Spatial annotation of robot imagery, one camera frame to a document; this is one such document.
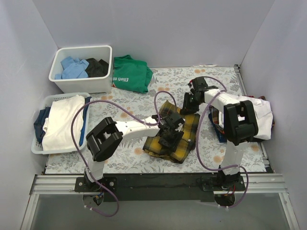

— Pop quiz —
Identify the yellow plaid long sleeve shirt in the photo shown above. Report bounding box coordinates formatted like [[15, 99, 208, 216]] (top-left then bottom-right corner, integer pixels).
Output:
[[143, 114, 200, 164]]

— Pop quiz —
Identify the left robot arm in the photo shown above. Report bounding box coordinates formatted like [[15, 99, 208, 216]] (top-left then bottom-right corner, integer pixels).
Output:
[[84, 112, 185, 192]]

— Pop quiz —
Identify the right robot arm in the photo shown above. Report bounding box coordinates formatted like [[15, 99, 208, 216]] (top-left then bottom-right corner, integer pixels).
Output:
[[180, 76, 259, 191]]

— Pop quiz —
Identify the floral tablecloth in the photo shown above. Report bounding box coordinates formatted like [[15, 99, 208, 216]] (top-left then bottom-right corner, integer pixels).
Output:
[[45, 66, 268, 174]]

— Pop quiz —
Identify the green printed shirt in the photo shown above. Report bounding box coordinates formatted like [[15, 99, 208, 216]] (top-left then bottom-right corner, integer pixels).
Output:
[[112, 55, 153, 94]]

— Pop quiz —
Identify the white folded shirt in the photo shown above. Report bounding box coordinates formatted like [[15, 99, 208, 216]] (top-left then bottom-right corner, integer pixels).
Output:
[[238, 96, 273, 142]]

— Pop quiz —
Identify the black garment in bin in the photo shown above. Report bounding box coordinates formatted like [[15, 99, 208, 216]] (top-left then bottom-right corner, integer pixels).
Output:
[[85, 58, 109, 78]]

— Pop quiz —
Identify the white plastic bin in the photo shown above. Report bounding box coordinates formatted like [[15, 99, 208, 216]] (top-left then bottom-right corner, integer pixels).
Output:
[[48, 45, 113, 93]]

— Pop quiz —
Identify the white folded garment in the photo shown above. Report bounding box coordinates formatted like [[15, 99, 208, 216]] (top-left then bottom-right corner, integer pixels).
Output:
[[42, 95, 85, 153]]

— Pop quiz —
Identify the light blue shirt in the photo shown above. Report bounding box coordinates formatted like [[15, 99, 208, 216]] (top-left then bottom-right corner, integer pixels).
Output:
[[55, 57, 89, 80]]

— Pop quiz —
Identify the navy blue garment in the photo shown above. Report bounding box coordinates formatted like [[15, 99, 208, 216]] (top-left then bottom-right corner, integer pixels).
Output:
[[34, 106, 51, 144]]

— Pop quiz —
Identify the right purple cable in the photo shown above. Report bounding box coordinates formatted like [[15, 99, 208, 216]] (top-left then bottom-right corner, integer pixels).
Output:
[[189, 76, 249, 209]]

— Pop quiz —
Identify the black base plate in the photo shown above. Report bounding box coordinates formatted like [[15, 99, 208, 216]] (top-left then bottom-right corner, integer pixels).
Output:
[[74, 173, 246, 202]]

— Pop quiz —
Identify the aluminium frame rail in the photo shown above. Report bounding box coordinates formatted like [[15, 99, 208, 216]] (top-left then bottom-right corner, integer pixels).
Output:
[[21, 173, 299, 230]]

